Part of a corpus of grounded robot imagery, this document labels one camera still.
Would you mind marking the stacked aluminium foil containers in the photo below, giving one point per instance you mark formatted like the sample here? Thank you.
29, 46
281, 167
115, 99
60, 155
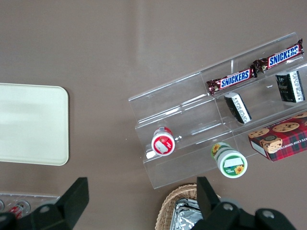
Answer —
185, 215

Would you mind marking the cream rectangular tray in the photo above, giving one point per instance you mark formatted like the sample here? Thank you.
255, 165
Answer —
31, 124

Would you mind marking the Snickers chocolate bar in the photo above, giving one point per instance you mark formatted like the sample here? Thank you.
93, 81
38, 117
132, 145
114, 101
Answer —
280, 56
231, 81

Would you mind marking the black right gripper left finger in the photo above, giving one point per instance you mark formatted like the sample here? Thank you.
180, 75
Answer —
72, 198

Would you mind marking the light oval wicker basket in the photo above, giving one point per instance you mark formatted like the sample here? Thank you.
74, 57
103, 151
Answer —
168, 208

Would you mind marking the clear acrylic tiered shelf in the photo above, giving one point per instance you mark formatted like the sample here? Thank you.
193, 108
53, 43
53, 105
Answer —
182, 100

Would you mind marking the small black white box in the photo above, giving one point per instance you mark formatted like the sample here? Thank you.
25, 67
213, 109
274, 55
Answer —
238, 109
290, 86

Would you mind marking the red cola bottle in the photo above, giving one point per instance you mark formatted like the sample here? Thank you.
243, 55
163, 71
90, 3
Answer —
20, 208

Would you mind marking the red tartan cookie box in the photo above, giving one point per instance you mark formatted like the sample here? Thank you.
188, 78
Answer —
285, 141

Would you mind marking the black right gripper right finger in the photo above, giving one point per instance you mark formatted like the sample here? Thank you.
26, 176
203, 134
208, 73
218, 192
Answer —
206, 196

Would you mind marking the green lid yoghurt cup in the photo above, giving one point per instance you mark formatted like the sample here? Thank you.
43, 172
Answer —
231, 163

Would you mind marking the clear acrylic bottle rack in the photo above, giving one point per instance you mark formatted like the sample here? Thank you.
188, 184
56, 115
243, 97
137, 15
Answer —
36, 198

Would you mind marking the red lid yoghurt cup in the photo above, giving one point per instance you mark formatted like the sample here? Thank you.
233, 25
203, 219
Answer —
163, 143

